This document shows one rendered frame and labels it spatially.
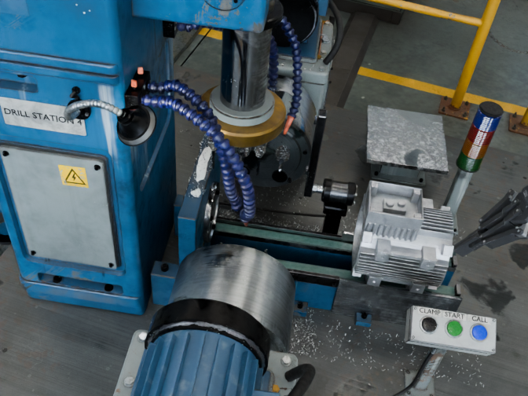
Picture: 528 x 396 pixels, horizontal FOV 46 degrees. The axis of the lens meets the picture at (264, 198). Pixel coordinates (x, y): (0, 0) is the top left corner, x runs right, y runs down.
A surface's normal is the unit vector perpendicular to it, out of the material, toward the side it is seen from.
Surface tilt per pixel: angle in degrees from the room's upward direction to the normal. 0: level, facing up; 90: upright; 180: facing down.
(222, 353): 22
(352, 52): 0
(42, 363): 0
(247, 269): 9
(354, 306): 90
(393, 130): 0
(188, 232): 90
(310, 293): 90
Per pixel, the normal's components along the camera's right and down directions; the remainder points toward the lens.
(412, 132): 0.08, -0.70
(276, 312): 0.78, -0.37
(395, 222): -0.14, 0.69
